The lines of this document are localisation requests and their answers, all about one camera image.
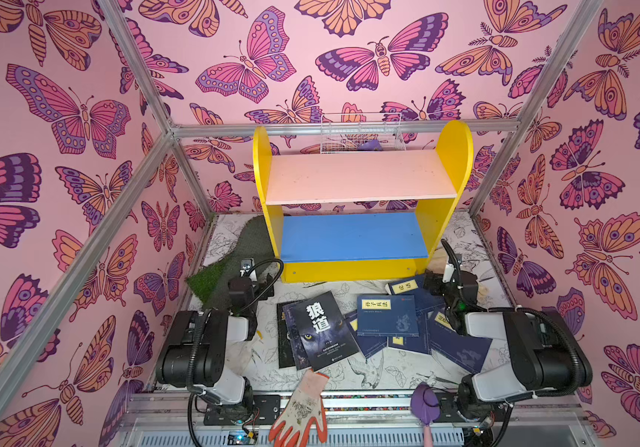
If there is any purple item in basket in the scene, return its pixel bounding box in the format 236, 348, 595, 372
357, 139, 385, 151

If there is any black antler cover book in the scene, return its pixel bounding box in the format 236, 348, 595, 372
276, 304, 296, 369

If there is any blue book right front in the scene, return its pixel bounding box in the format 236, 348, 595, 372
427, 310, 492, 374

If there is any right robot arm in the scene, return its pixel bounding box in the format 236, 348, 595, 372
423, 266, 593, 420

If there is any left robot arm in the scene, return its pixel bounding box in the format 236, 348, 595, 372
155, 258, 284, 413

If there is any blue book far right-back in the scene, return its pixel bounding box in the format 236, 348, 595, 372
384, 275, 446, 314

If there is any red white work glove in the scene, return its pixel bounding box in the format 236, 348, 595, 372
269, 370, 329, 447

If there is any green circuit board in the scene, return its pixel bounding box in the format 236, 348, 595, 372
226, 430, 258, 446

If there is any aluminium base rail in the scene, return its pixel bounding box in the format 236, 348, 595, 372
112, 390, 601, 446

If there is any clear wire basket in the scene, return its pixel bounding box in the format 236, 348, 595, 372
319, 112, 407, 154

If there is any green artificial grass mat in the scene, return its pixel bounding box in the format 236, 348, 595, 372
186, 214, 274, 316

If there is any top blue thread-bound book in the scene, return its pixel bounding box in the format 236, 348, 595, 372
356, 294, 420, 337

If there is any blue book lower middle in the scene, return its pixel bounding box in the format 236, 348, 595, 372
388, 335, 431, 355

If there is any yellow pink blue bookshelf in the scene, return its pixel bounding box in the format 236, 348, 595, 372
253, 120, 474, 283

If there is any blue book lower left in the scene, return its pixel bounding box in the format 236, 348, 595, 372
344, 311, 388, 359

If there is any black wolf cover book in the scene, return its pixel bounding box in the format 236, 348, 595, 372
284, 292, 359, 372

